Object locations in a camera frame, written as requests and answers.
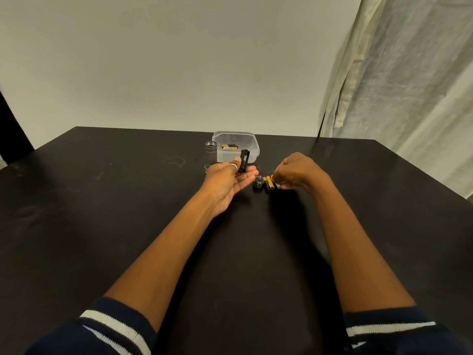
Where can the person's right hand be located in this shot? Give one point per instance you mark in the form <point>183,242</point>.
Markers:
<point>301,173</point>

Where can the person's left hand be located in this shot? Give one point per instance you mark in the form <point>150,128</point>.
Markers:
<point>220,186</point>

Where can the yellow battery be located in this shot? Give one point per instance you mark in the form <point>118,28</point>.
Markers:
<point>270,182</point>

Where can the grey metal flashlight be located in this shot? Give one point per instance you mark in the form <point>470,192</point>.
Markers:
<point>210,155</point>

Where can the black gold battery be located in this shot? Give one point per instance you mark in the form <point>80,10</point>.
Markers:
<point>266,184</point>

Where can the black flashlight tail cap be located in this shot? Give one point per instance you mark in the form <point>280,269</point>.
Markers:
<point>258,182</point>

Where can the black battery holder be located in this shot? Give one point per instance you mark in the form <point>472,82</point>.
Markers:
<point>248,157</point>

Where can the person's left forearm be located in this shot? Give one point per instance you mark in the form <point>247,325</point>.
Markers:
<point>159,266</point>

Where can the person's right forearm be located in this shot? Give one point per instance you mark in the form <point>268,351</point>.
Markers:
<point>364,258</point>

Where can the clear plastic container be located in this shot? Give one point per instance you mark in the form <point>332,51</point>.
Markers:
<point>251,141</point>

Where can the white curtain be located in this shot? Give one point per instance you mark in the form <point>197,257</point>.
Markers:
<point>410,81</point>

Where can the navy striped sweater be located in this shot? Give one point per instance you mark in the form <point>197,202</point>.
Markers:
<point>107,329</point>

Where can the black door frame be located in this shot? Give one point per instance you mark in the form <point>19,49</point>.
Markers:
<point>11,136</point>

